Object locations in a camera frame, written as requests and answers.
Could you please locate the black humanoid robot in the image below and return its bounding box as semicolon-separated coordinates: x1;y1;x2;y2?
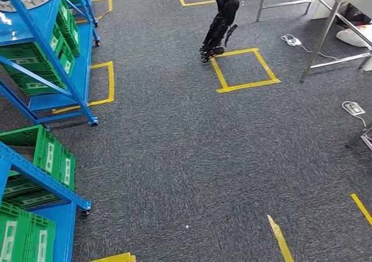
198;0;251;63

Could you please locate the white power strip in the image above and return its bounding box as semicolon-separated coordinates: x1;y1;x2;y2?
281;34;339;61

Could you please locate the white floor device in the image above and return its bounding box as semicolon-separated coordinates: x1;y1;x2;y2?
342;101;368;128

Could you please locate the white plastic bag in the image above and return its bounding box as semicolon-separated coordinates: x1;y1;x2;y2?
337;24;372;49

